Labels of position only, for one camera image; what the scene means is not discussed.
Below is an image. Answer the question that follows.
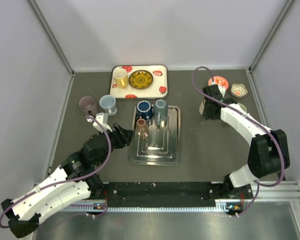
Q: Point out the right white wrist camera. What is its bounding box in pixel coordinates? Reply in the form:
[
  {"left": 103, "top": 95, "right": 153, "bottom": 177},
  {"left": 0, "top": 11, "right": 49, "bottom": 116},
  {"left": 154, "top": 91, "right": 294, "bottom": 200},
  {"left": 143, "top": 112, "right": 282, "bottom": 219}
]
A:
[{"left": 218, "top": 85, "right": 227, "bottom": 98}]

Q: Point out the small flower-shaped bowl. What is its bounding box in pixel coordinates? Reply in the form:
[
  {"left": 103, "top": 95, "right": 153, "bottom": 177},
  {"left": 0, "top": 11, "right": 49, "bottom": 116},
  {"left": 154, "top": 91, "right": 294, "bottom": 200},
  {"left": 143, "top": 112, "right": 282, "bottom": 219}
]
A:
[{"left": 230, "top": 83, "right": 249, "bottom": 99}]

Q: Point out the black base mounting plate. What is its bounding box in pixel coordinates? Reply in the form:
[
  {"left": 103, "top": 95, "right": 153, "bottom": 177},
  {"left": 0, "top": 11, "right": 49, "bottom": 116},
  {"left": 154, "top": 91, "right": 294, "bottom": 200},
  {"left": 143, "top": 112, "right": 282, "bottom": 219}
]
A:
[{"left": 88, "top": 182, "right": 246, "bottom": 208}]

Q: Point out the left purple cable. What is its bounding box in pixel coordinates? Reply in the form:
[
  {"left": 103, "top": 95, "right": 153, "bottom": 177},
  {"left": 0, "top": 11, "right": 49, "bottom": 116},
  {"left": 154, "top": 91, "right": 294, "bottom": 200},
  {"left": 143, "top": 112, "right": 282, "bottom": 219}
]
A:
[{"left": 0, "top": 115, "right": 113, "bottom": 229}]

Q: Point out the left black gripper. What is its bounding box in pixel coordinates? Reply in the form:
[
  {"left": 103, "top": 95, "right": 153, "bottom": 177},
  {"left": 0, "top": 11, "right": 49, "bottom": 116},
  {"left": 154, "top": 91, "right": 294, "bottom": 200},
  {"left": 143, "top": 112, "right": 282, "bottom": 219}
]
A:
[{"left": 96, "top": 123, "right": 136, "bottom": 167}]

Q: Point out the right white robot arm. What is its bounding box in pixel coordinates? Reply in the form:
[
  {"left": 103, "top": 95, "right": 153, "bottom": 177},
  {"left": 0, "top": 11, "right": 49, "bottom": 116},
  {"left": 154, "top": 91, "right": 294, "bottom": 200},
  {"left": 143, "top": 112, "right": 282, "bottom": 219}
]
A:
[{"left": 199, "top": 85, "right": 291, "bottom": 198}]

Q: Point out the yellow mug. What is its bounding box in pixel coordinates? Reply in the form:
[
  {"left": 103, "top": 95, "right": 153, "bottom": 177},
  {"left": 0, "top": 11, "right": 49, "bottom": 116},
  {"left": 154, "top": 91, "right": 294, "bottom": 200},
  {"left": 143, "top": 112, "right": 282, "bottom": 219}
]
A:
[{"left": 113, "top": 68, "right": 129, "bottom": 89}]

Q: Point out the dark blue mug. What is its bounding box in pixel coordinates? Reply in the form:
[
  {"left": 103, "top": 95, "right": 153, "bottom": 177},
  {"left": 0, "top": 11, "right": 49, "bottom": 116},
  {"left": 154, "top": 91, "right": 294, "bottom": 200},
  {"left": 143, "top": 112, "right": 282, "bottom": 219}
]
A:
[{"left": 136, "top": 100, "right": 153, "bottom": 121}]

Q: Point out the grey-blue mug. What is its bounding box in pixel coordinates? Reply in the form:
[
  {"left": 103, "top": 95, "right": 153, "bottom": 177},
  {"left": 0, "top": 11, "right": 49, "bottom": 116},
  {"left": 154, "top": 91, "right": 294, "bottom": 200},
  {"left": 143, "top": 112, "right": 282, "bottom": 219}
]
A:
[{"left": 153, "top": 99, "right": 168, "bottom": 127}]

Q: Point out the light green mug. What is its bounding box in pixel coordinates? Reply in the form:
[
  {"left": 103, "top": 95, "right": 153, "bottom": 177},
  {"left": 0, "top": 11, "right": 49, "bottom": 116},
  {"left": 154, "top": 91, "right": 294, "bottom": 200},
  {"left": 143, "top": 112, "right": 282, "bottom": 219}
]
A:
[{"left": 238, "top": 103, "right": 248, "bottom": 113}]

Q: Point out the silver metal tray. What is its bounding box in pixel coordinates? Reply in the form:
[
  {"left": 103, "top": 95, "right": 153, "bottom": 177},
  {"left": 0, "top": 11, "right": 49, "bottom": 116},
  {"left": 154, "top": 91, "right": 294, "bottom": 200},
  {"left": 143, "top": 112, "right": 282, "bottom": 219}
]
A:
[{"left": 129, "top": 105, "right": 181, "bottom": 166}]

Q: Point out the strawberry pattern white tray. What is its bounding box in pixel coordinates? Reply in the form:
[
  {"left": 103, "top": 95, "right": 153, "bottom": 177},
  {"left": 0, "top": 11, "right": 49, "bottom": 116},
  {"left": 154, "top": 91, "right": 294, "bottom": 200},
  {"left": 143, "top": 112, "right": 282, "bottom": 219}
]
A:
[{"left": 109, "top": 64, "right": 168, "bottom": 99}]

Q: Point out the cream white mug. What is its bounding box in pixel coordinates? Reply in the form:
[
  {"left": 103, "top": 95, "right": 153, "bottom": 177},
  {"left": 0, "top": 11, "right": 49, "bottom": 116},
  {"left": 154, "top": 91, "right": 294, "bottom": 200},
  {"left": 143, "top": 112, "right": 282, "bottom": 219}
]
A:
[{"left": 199, "top": 99, "right": 206, "bottom": 116}]

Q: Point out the brown ribbed cup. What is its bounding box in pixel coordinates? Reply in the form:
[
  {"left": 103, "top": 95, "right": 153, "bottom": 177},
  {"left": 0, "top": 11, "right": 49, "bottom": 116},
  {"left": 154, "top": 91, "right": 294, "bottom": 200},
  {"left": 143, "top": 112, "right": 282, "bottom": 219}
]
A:
[{"left": 135, "top": 118, "right": 149, "bottom": 140}]

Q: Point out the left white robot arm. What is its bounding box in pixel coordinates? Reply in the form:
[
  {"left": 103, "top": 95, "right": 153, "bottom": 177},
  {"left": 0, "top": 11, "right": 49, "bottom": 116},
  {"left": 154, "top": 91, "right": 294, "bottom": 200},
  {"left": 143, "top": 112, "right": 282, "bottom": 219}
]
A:
[{"left": 1, "top": 124, "right": 135, "bottom": 239}]

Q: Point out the yellow patterned small plate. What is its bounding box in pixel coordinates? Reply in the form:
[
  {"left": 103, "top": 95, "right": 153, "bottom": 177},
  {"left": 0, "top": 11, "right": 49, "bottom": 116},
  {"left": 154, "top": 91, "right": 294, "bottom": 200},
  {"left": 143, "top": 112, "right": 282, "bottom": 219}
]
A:
[{"left": 128, "top": 70, "right": 154, "bottom": 90}]

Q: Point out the orange patterned bowl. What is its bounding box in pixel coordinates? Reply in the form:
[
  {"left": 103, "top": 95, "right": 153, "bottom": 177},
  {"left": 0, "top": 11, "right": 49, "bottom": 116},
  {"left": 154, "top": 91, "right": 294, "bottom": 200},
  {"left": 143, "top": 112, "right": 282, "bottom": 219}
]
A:
[{"left": 208, "top": 76, "right": 229, "bottom": 90}]

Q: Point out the grey slotted cable duct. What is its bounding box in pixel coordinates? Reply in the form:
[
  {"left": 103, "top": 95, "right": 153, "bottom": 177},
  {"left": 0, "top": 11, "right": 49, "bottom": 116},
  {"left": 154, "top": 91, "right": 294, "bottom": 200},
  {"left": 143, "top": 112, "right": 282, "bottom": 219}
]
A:
[{"left": 61, "top": 200, "right": 243, "bottom": 213}]

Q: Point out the purple mug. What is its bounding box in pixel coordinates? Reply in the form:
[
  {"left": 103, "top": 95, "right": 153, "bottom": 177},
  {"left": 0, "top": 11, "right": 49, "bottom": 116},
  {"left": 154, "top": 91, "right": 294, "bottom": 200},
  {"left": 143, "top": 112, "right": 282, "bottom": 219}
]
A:
[{"left": 78, "top": 96, "right": 98, "bottom": 117}]

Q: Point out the light blue mug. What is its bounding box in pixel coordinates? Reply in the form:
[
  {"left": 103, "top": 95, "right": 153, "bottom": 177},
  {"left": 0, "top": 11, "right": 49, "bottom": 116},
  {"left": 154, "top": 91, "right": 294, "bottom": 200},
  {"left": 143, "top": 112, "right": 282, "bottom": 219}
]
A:
[{"left": 99, "top": 95, "right": 117, "bottom": 116}]

